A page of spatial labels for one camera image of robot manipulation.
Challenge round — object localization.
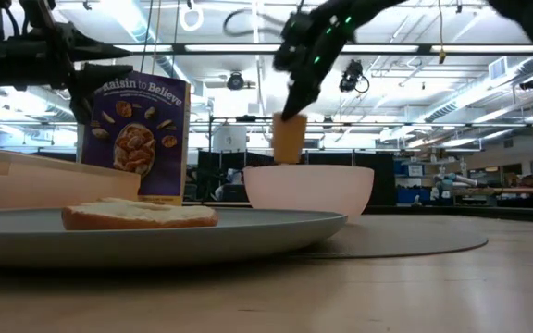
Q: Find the small orange cup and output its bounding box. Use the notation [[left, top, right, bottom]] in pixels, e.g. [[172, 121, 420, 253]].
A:
[[271, 112, 308, 166]]

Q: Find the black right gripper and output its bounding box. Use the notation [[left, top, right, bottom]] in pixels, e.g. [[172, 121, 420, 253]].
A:
[[273, 0, 358, 122]]

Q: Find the pale pink bowl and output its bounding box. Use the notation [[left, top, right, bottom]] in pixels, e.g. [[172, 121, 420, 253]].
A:
[[242, 164, 375, 219]]

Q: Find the black ceiling-mounted camera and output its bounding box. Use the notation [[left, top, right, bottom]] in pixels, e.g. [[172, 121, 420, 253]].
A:
[[339, 58, 370, 94]]

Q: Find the yellow hanging cable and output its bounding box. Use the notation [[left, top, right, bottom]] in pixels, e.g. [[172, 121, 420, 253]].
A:
[[437, 0, 448, 65]]

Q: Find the blue storage bin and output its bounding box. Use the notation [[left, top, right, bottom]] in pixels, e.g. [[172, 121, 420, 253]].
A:
[[396, 187, 434, 205]]

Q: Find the white hanging ring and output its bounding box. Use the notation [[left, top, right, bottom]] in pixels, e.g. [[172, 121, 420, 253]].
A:
[[179, 4, 205, 33]]

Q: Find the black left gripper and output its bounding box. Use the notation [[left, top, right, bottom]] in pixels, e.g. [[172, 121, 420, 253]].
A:
[[39, 22, 134, 125]]

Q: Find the round grey placemat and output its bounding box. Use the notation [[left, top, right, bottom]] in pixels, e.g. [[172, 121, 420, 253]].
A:
[[289, 214, 489, 259]]

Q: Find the grey plate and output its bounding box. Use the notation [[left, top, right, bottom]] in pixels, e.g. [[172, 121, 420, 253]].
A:
[[0, 206, 349, 269]]

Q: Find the bagel half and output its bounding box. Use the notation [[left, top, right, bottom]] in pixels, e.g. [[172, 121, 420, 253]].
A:
[[60, 197, 220, 231]]

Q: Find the purple raisin cereal box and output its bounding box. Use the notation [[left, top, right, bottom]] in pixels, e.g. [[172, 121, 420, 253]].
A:
[[80, 69, 192, 207]]

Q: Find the black ceiling dome camera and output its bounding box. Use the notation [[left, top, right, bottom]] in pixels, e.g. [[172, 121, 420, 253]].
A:
[[227, 70, 246, 92]]

